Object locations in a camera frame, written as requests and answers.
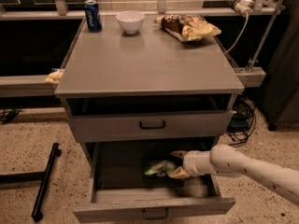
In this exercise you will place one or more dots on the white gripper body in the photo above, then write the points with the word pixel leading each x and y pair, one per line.
pixel 190 163

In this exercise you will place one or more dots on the green rice chip bag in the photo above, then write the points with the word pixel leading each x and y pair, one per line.
pixel 160 168

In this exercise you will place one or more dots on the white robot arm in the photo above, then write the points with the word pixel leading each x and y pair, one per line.
pixel 223 160

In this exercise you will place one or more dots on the open lower drawer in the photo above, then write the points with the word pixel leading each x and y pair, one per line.
pixel 120 190

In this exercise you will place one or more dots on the grey drawer cabinet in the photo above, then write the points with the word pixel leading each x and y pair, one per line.
pixel 111 73

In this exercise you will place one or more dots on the yellow brown chip bag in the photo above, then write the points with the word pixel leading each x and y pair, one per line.
pixel 187 28

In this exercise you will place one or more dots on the white bowl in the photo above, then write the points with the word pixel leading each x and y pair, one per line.
pixel 130 21

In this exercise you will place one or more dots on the white power strip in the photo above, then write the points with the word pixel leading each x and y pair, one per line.
pixel 243 7

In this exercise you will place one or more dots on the blue pepsi can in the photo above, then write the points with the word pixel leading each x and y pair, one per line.
pixel 92 16

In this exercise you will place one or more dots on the metal rail frame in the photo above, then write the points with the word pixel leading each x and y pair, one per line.
pixel 137 6

